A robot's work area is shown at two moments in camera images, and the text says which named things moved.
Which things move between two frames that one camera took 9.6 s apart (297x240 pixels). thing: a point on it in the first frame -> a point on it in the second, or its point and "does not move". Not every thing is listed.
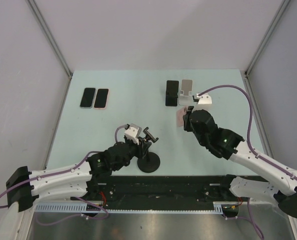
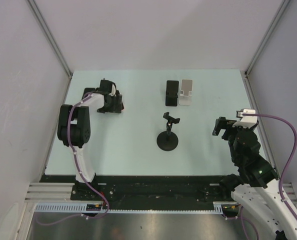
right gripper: x=186 y=125 -> x=222 y=123
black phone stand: x=172 y=92 does not move
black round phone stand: x=150 y=162 -> x=168 y=140
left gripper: x=141 y=148 -> x=116 y=108
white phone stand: x=186 y=86 does not move
